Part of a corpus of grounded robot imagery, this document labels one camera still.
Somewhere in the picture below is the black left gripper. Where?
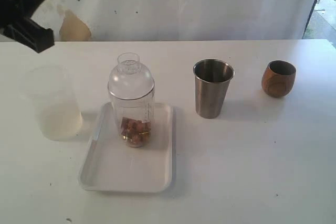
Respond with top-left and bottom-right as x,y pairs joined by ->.
1,0 -> 55,53

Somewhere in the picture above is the clear glass jar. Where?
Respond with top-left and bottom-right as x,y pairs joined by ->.
108,52 -> 155,100

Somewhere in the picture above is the clear measuring cylinder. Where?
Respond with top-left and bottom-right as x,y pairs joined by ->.
111,92 -> 155,148

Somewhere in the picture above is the steel metal cup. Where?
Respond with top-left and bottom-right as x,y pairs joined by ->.
193,59 -> 234,119

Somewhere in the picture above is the brown wooden cup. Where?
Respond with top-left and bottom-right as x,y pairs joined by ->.
261,60 -> 296,98

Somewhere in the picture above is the frosted plastic container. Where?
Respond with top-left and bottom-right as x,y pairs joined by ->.
22,65 -> 83,141

